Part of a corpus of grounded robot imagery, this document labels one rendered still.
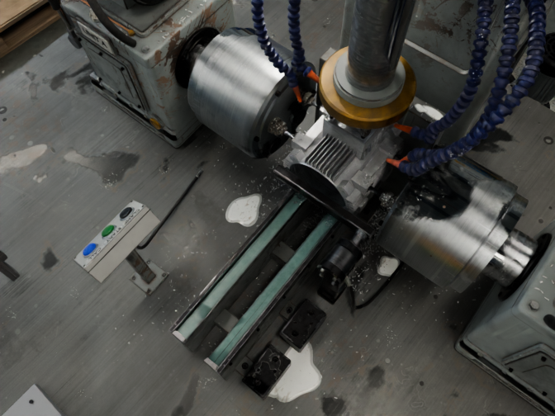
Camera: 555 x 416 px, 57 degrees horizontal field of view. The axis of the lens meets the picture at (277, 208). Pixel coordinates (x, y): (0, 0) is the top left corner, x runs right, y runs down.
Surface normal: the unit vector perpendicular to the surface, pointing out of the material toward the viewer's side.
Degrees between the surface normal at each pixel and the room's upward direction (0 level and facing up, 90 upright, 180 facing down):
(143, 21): 0
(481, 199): 2
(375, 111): 0
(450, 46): 90
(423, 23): 90
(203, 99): 62
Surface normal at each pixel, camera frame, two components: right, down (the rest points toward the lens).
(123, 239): 0.61, 0.18
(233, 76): -0.28, -0.09
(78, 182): -0.02, -0.42
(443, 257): -0.56, 0.43
